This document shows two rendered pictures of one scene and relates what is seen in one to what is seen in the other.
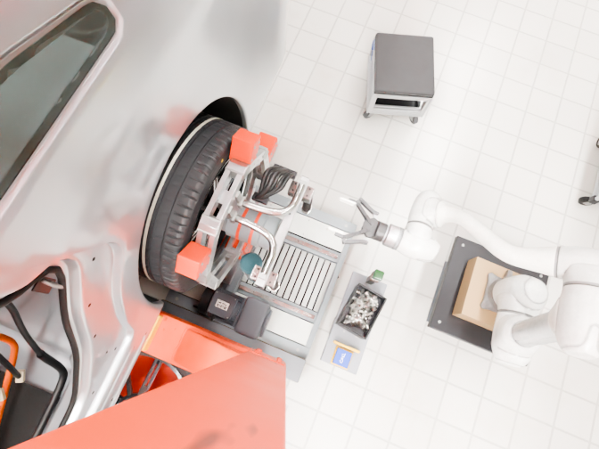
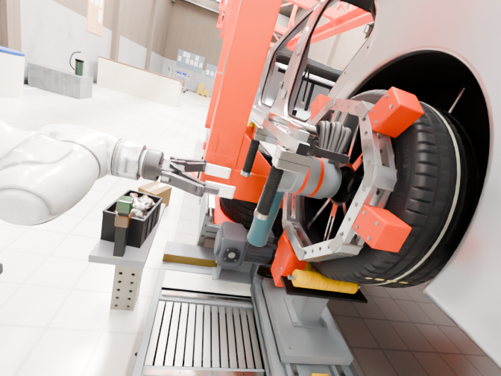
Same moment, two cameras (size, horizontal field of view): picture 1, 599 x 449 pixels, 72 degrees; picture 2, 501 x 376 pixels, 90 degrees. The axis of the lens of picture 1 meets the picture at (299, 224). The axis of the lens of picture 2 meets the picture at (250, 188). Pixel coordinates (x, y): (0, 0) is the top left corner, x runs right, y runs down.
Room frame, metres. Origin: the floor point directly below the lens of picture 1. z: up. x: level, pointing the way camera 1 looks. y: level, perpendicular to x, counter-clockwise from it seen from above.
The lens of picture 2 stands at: (1.03, -0.39, 1.05)
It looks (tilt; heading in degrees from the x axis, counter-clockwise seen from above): 20 degrees down; 150
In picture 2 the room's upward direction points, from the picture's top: 17 degrees clockwise
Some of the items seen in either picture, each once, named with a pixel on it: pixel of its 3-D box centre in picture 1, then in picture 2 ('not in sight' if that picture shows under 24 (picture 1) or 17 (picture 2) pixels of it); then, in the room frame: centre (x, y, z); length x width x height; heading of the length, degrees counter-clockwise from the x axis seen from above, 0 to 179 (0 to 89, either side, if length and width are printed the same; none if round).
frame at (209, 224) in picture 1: (233, 217); (323, 179); (0.41, 0.25, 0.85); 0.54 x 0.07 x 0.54; 164
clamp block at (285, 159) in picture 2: (300, 191); (291, 160); (0.52, 0.01, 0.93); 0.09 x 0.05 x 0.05; 74
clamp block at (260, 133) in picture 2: (264, 276); (265, 134); (0.19, 0.10, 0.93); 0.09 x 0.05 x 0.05; 74
